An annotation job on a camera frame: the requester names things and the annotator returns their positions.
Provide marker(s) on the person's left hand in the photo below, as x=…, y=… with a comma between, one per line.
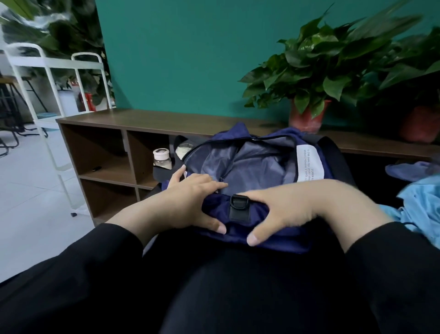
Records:
x=182, y=203

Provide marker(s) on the person's right hand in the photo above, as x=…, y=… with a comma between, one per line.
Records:
x=302, y=203

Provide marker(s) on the navy blue bag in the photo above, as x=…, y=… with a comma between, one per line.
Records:
x=254, y=162

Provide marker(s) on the purple cloth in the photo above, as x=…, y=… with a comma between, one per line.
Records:
x=412, y=170

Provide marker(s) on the light blue vest black trim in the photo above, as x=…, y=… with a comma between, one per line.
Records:
x=419, y=210

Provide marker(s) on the person's right forearm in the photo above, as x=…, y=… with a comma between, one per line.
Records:
x=399, y=268

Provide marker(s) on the person's left forearm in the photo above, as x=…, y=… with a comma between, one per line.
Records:
x=69, y=275

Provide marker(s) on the small white-lidded jar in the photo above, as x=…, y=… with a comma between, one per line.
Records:
x=161, y=158

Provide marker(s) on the wooden shelf cabinet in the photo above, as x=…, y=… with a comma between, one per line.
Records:
x=103, y=155

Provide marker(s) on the black leather bench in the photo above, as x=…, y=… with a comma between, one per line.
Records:
x=261, y=289

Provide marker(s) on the green plant in red pot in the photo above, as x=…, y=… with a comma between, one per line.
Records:
x=421, y=89
x=323, y=65

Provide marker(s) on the teal bucket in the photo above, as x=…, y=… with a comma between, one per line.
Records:
x=47, y=122

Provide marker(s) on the white wheeled cart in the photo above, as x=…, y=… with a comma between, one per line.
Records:
x=41, y=62

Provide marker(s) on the wooden top black stool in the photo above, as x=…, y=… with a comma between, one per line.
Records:
x=7, y=80

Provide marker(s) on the white metal rack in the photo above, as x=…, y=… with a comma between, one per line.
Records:
x=55, y=24

